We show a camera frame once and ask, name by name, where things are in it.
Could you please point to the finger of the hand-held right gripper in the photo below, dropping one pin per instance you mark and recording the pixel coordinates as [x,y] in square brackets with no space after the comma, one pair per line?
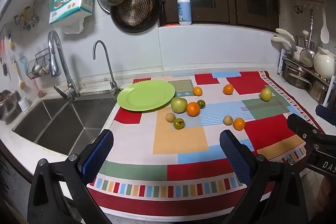
[302,127]
[326,113]

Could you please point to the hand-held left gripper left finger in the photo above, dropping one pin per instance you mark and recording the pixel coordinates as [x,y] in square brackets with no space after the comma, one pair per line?
[97,157]

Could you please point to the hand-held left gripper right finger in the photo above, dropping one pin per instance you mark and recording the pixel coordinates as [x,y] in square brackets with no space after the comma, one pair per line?
[236,158]

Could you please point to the orange mandarin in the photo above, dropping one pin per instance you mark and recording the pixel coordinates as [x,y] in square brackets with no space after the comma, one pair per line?
[228,89]
[193,109]
[239,123]

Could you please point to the beige longan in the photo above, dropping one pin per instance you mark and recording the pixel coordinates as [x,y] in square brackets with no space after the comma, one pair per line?
[170,117]
[228,120]

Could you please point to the yellow-green apple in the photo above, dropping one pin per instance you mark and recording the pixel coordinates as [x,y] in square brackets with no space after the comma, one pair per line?
[266,94]

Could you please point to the small dark green tomato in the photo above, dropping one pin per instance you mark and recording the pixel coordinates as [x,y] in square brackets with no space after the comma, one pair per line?
[201,103]

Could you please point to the large green apple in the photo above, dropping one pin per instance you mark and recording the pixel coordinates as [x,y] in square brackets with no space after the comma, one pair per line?
[179,104]

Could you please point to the green plate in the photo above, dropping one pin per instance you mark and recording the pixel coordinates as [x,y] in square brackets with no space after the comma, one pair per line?
[145,95]

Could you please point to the person's right hand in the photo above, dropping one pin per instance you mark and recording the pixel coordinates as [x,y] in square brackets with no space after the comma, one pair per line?
[326,195]

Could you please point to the stainless steel pot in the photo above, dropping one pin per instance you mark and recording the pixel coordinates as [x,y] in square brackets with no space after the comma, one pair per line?
[319,91]
[295,74]

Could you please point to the stainless steel sink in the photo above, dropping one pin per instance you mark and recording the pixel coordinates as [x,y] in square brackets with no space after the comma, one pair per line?
[65,124]

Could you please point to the metal spatula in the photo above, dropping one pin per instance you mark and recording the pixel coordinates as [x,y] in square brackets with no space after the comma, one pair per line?
[306,56]

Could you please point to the colourful patchwork table mat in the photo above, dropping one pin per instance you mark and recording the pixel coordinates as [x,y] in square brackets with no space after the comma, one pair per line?
[168,161]

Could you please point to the thin gooseneck faucet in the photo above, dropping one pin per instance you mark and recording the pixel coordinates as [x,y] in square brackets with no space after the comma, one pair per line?
[113,85]

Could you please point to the oval yellow-orange mandarin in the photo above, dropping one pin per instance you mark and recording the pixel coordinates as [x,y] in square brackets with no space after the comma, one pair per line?
[197,91]

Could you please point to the white rice paddle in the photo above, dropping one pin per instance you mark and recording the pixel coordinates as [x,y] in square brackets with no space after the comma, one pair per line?
[324,32]

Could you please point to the small white cup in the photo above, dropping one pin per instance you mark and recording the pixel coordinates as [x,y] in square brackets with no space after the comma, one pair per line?
[24,104]

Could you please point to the black scissors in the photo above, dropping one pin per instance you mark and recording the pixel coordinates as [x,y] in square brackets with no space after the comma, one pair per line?
[298,9]

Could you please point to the large chrome faucet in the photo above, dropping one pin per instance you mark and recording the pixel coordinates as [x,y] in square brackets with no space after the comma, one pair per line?
[53,56]

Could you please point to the teal tissue pack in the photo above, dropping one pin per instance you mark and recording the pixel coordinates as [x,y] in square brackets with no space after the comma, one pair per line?
[72,1]

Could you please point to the white pump bottle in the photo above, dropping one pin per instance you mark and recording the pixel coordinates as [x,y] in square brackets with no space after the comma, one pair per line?
[184,8]

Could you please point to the white dish rack bracket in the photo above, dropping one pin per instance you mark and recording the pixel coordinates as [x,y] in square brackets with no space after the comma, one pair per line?
[281,61]

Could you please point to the yellow wall hook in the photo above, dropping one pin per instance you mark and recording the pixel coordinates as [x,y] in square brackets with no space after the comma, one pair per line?
[25,15]

